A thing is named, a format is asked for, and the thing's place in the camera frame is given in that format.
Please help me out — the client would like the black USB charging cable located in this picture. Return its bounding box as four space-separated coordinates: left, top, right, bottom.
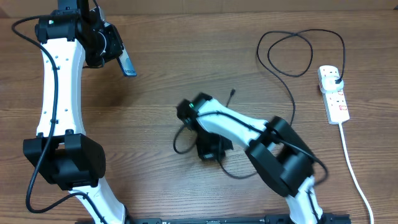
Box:
217 29 346 180

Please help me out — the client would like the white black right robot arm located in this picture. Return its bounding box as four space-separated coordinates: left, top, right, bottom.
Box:
176 93 325 223

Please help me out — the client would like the blue Galaxy smartphone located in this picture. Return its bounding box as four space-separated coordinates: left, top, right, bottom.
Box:
118 48 137 77

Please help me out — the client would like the white power strip cord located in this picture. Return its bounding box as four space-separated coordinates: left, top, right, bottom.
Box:
338 122 375 224

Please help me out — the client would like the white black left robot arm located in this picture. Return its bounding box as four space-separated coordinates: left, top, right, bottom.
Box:
22 1 136 223

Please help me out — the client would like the white power strip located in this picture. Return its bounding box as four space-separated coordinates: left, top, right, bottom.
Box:
317 65 349 124

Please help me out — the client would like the white charger plug adapter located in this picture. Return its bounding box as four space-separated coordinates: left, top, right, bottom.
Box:
319 77 344 94

